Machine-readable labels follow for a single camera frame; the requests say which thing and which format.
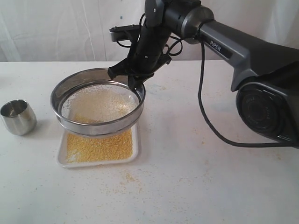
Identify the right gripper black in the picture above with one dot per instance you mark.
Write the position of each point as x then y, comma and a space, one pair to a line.
144, 58

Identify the round steel sieve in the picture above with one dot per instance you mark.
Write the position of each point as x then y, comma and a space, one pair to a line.
83, 79

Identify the small steel cup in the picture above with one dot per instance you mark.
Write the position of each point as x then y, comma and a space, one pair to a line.
18, 117

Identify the yellow and white grain mix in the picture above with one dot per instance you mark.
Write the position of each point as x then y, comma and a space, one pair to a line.
99, 103

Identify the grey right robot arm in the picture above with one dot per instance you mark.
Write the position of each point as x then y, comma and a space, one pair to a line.
265, 78

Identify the yellow millet in tray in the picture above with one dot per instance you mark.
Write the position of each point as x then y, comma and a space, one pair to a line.
118, 147

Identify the white square tray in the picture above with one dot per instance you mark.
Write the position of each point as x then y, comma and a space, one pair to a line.
62, 153

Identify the white backdrop curtain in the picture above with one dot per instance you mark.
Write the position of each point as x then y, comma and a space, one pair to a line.
78, 30

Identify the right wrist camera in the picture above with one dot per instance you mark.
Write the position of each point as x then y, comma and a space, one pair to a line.
123, 33

